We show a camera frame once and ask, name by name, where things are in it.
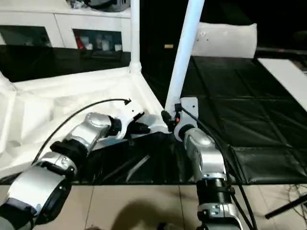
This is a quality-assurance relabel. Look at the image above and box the black work mat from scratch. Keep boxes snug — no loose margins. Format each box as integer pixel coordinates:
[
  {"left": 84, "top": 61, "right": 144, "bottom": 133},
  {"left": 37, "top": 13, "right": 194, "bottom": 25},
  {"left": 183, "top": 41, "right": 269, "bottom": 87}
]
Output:
[{"left": 0, "top": 43, "right": 307, "bottom": 186}]

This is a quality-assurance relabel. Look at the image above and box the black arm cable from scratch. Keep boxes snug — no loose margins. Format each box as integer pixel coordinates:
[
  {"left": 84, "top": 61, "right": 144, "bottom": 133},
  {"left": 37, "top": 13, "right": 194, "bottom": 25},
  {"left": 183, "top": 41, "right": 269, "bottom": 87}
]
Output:
[
  {"left": 175, "top": 107, "right": 260, "bottom": 230},
  {"left": 30, "top": 98, "right": 133, "bottom": 167}
]

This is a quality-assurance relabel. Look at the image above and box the white cabinet with glass doors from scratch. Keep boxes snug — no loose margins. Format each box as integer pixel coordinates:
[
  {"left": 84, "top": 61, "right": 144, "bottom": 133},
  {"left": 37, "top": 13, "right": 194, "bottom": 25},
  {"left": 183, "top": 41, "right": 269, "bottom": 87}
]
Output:
[{"left": 0, "top": 0, "right": 133, "bottom": 51}]

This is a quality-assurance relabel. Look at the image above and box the white flat panel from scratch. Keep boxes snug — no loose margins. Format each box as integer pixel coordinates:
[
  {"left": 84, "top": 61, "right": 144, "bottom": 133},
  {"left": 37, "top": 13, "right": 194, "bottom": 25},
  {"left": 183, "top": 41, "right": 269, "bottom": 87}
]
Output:
[{"left": 191, "top": 22, "right": 258, "bottom": 59}]

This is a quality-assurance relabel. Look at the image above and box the white flat sheet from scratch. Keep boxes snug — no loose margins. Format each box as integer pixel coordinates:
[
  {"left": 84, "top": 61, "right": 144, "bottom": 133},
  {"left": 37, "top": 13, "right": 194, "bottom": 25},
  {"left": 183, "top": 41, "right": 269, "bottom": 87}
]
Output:
[{"left": 257, "top": 57, "right": 307, "bottom": 107}]

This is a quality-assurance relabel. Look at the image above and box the white plastic table leg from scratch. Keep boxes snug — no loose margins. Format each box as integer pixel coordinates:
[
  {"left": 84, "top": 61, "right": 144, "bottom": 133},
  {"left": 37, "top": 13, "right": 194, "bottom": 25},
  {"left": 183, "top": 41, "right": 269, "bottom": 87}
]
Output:
[
  {"left": 128, "top": 0, "right": 144, "bottom": 74},
  {"left": 0, "top": 71, "right": 16, "bottom": 92},
  {"left": 164, "top": 0, "right": 206, "bottom": 114}
]

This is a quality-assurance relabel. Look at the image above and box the black metal stand leg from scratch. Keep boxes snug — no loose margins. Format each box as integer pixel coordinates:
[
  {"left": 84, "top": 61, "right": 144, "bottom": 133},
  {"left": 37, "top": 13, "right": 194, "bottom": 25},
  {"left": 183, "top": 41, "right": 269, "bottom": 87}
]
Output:
[{"left": 266, "top": 194, "right": 307, "bottom": 219}]

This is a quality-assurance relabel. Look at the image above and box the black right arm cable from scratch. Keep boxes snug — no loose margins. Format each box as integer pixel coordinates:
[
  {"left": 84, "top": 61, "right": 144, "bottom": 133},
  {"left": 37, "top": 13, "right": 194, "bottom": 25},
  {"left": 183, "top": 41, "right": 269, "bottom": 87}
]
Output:
[{"left": 175, "top": 107, "right": 260, "bottom": 230}]

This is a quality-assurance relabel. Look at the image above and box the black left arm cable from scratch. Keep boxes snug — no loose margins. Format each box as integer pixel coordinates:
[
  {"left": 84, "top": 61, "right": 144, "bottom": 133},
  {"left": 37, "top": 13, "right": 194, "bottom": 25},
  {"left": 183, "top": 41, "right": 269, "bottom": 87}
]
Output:
[{"left": 30, "top": 98, "right": 133, "bottom": 167}]

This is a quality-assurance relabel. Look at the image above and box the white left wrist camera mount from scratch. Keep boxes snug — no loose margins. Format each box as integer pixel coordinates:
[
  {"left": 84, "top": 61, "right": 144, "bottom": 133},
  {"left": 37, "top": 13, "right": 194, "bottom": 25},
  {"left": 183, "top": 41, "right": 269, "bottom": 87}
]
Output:
[{"left": 114, "top": 100, "right": 145, "bottom": 140}]

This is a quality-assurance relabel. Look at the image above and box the white plastic table top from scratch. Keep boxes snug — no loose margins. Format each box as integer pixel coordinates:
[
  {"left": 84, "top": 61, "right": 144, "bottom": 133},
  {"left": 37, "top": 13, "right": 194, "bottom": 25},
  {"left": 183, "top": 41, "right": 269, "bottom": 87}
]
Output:
[{"left": 0, "top": 66, "right": 172, "bottom": 181}]

